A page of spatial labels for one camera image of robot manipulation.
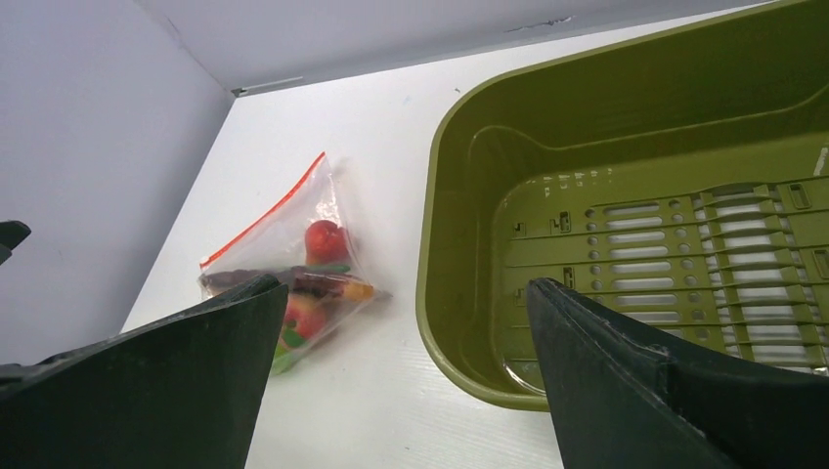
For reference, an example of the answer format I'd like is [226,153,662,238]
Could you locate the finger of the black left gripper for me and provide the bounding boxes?
[0,220,31,265]

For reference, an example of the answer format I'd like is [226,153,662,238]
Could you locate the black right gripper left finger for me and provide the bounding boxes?
[1,276,288,468]

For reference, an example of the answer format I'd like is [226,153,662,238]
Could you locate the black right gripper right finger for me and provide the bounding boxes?
[526,278,828,468]

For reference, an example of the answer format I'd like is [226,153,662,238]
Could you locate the pink toy peach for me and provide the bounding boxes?
[281,294,327,349]

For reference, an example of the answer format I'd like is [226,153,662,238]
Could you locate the clear zip top bag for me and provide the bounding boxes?
[198,154,389,374]

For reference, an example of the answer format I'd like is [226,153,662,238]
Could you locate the small red toy piece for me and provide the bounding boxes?
[304,220,349,265]

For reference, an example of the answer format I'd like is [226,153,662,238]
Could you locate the olive green plastic tub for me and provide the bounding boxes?
[416,1,828,411]

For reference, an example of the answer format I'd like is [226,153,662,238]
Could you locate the green toy starfruit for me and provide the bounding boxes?
[271,329,307,375]

